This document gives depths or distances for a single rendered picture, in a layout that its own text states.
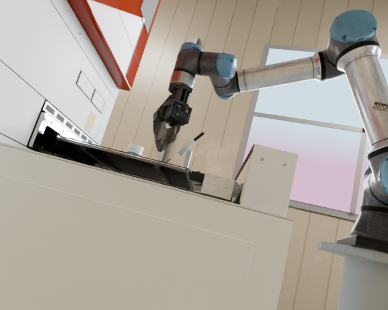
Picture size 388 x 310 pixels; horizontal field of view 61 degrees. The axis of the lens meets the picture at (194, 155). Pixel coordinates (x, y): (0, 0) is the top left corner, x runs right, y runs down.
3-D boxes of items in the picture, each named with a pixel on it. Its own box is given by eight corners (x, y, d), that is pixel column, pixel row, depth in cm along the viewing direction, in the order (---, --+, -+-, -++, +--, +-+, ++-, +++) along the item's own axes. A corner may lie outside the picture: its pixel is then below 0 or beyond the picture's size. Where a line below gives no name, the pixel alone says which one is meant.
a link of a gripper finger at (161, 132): (157, 146, 95) (166, 117, 97) (149, 148, 100) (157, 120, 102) (167, 150, 97) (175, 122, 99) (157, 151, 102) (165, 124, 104)
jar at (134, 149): (121, 162, 145) (127, 141, 148) (124, 165, 152) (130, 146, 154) (136, 165, 145) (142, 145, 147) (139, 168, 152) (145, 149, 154)
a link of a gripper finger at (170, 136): (167, 150, 97) (175, 122, 99) (157, 151, 102) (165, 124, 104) (175, 154, 98) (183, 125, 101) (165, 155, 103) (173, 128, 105)
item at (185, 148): (172, 167, 126) (181, 135, 129) (172, 169, 130) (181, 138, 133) (187, 171, 125) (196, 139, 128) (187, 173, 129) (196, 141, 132)
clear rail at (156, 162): (53, 138, 86) (55, 133, 87) (56, 140, 88) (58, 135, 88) (189, 173, 83) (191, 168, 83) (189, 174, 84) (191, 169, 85)
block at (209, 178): (202, 182, 86) (206, 171, 86) (202, 184, 89) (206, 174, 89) (233, 190, 85) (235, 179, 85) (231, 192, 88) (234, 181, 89)
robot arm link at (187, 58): (202, 40, 103) (177, 39, 106) (193, 71, 100) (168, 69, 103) (207, 55, 110) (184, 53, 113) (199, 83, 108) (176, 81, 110)
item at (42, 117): (26, 145, 81) (39, 110, 83) (87, 176, 124) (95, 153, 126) (32, 147, 81) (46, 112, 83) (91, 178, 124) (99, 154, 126)
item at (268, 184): (239, 208, 65) (254, 143, 69) (223, 220, 119) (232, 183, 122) (286, 220, 65) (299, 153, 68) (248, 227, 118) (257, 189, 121)
